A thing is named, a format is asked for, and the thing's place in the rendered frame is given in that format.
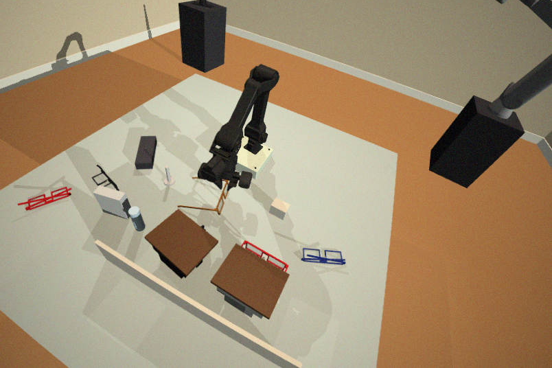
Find orange-brown glasses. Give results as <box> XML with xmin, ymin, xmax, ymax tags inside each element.
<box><xmin>177</xmin><ymin>177</ymin><xmax>228</xmax><ymax>215</ymax></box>

